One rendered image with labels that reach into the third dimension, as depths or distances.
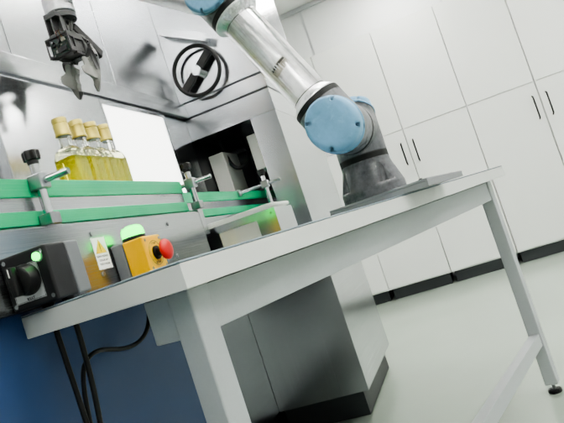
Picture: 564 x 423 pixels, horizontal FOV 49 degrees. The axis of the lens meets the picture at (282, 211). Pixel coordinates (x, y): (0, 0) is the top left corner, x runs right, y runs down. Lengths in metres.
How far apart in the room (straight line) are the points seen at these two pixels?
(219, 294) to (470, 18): 4.55
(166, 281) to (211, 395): 0.16
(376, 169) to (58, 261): 0.75
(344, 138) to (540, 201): 3.91
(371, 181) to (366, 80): 3.83
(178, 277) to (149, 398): 0.51
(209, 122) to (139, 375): 1.50
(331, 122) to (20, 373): 0.74
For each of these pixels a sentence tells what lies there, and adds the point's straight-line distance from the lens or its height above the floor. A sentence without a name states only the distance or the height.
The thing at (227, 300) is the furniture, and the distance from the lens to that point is 0.85.
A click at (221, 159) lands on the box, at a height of 1.15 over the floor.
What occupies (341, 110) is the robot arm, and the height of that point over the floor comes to 0.95.
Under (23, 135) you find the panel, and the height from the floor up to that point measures 1.17.
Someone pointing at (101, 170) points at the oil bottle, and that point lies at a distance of 1.51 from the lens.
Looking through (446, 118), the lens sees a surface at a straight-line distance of 5.09.
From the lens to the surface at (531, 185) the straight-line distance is 5.09.
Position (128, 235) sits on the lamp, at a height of 0.84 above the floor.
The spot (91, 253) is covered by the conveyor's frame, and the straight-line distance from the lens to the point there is 1.14.
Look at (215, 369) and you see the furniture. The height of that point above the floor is 0.61.
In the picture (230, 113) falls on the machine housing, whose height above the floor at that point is 1.29.
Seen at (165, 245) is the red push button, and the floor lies 0.80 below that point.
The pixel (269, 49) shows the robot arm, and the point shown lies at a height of 1.14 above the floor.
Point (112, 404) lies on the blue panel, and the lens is 1.12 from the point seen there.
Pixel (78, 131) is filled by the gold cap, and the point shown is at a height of 1.13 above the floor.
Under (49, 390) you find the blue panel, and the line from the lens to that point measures 1.01.
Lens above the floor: 0.73
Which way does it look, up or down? 3 degrees up
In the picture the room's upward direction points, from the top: 18 degrees counter-clockwise
